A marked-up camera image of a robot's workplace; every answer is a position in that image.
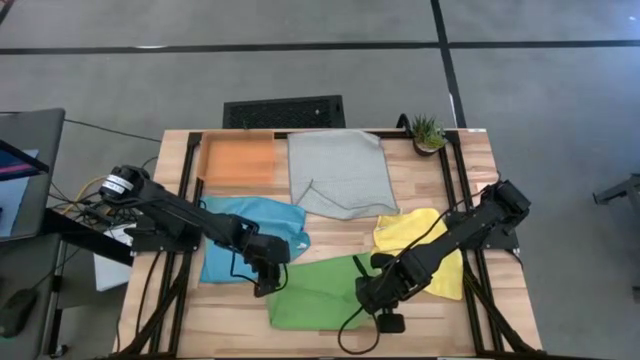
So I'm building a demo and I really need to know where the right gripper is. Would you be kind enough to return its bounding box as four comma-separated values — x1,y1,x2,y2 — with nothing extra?
352,252,432,335

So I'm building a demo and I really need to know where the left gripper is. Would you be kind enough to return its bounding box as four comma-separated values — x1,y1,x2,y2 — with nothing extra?
243,230,292,299

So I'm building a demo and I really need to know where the green microfiber towel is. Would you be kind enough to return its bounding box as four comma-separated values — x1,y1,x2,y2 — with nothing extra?
266,252,381,331

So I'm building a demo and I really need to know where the yellow microfiber towel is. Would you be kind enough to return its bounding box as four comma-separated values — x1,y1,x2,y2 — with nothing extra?
371,207,465,301

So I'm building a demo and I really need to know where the blue microfiber towel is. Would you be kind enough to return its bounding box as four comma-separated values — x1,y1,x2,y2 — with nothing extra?
199,195,311,285

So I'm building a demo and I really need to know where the grey microfiber towel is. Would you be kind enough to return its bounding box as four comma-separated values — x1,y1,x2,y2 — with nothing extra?
287,129,400,221

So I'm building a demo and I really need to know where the orange translucent plastic bin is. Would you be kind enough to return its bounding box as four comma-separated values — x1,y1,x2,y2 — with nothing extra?
198,129,276,189

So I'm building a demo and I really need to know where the small potted green plant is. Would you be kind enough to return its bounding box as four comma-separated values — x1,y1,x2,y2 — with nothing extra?
410,114,448,157

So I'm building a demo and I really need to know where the black perforated floor grate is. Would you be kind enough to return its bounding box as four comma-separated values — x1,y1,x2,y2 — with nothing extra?
222,94,346,130

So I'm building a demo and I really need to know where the grey desk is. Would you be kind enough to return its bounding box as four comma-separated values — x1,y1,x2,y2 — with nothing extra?
0,107,134,360

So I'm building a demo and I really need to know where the black computer mouse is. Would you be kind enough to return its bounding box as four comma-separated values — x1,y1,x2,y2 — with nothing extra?
0,288,39,339

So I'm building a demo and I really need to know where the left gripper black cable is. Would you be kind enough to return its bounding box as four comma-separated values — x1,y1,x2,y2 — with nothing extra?
228,249,290,294

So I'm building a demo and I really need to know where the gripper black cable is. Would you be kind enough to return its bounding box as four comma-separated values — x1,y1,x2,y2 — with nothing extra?
228,249,290,294
337,184,501,355

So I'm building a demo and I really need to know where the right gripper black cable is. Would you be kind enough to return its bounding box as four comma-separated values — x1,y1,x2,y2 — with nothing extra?
337,184,501,355

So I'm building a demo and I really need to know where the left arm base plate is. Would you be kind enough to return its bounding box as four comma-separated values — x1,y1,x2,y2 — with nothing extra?
130,214,204,254

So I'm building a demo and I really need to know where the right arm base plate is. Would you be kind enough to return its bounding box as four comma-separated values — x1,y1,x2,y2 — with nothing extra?
447,209,521,251

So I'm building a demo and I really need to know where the black aluminium table frame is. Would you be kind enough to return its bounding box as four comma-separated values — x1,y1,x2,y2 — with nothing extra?
99,128,546,360

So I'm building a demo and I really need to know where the black cable bundle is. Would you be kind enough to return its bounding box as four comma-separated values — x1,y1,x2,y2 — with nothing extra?
47,154,161,231

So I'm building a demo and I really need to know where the yellow cable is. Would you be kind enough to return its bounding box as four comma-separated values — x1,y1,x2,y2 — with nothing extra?
59,174,109,216

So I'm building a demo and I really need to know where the thin black floor cable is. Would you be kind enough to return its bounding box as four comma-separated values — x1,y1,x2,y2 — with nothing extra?
63,118,164,144

